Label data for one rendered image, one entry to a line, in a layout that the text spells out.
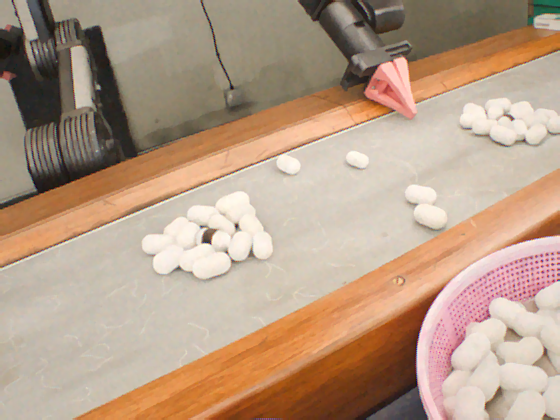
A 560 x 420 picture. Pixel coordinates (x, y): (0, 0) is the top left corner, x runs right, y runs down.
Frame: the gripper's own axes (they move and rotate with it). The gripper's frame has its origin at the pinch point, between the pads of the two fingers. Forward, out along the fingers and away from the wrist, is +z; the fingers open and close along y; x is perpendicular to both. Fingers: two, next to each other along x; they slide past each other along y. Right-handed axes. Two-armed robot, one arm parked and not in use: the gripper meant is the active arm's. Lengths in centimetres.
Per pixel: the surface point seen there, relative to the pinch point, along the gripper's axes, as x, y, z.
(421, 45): 150, 163, -103
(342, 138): 3.0, -9.7, -1.2
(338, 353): -19.9, -33.9, 23.7
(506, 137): -9.5, 1.9, 11.8
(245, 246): -8.6, -32.3, 10.6
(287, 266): -9.7, -30.1, 14.2
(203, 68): 148, 41, -127
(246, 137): 4.6, -20.8, -7.0
